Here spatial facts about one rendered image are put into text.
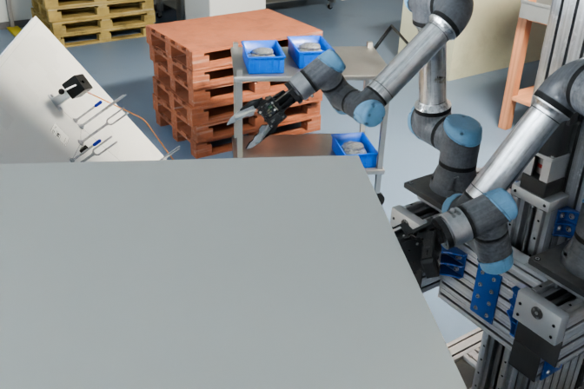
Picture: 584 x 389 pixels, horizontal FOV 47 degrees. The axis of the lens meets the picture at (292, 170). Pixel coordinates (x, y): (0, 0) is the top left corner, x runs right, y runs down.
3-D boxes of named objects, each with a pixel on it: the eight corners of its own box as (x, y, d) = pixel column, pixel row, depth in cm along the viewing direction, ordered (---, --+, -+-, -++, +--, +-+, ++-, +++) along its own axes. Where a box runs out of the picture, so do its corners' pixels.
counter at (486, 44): (589, 48, 766) (607, -27, 727) (444, 82, 648) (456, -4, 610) (535, 31, 820) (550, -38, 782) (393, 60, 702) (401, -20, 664)
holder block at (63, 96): (34, 98, 153) (63, 75, 151) (54, 93, 164) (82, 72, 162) (46, 115, 154) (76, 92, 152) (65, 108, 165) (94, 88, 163)
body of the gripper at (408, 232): (390, 261, 145) (440, 238, 146) (406, 278, 137) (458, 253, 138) (379, 232, 143) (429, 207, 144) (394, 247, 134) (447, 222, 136)
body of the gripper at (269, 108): (254, 109, 182) (288, 82, 182) (252, 106, 191) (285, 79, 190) (271, 131, 184) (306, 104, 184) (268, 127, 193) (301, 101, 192)
